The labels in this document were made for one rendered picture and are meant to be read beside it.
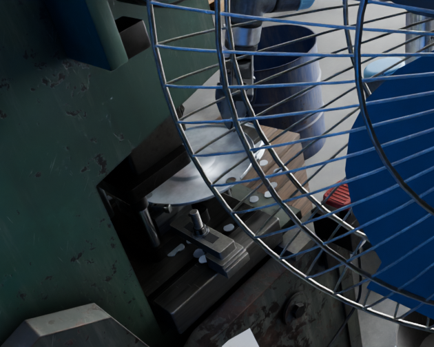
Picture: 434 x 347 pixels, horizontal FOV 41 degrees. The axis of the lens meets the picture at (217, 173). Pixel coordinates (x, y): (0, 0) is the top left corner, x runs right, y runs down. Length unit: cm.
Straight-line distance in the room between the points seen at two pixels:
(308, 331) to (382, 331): 51
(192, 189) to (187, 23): 40
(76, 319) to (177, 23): 47
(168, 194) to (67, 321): 41
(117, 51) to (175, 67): 21
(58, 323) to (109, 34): 43
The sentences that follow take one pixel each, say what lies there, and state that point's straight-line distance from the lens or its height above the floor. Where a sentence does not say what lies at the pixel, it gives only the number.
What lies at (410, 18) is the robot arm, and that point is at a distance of 155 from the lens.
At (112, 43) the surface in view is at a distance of 73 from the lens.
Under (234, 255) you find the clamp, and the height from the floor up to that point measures 73.
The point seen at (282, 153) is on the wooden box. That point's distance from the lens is 201.
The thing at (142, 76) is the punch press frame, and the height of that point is 112.
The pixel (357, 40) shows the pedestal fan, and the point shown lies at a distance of 36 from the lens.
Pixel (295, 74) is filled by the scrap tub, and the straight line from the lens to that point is 232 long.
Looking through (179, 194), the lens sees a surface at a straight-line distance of 120.
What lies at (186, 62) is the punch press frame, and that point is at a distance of 95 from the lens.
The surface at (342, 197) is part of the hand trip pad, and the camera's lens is 113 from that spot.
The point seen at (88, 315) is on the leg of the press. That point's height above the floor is 85.
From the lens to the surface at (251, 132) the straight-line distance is 133.
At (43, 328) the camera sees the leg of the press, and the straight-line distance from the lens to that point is 89.
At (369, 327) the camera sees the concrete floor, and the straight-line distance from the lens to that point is 188.
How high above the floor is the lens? 148
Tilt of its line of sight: 35 degrees down
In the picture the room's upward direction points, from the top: 16 degrees counter-clockwise
